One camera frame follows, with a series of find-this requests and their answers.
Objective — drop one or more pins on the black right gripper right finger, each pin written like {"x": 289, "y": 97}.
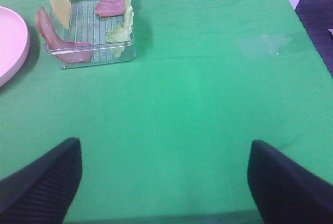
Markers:
{"x": 284, "y": 191}

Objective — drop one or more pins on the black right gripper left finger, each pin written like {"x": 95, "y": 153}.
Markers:
{"x": 43, "y": 191}

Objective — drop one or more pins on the bacon strip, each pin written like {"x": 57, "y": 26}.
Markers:
{"x": 48, "y": 32}
{"x": 110, "y": 8}

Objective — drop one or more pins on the green lettuce leaf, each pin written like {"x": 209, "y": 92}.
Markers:
{"x": 123, "y": 30}

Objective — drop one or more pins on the yellow cheese slice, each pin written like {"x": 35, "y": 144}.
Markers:
{"x": 62, "y": 10}

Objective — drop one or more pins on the green tablecloth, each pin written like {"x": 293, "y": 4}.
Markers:
{"x": 168, "y": 134}

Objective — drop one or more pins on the pink round plate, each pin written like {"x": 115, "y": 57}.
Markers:
{"x": 15, "y": 43}

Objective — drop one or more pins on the clear right ingredient tray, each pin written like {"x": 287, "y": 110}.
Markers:
{"x": 86, "y": 27}

